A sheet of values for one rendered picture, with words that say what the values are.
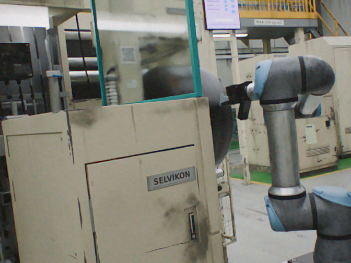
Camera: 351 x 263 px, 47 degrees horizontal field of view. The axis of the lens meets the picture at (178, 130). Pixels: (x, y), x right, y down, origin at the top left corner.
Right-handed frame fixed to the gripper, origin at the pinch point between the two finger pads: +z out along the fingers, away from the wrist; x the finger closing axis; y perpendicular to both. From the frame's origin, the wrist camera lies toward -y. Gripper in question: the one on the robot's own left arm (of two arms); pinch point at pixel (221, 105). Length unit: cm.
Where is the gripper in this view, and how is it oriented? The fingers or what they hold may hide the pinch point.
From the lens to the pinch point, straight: 184.8
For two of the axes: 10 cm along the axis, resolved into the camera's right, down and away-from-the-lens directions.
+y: -1.8, -9.8, 0.2
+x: -7.9, 1.3, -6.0
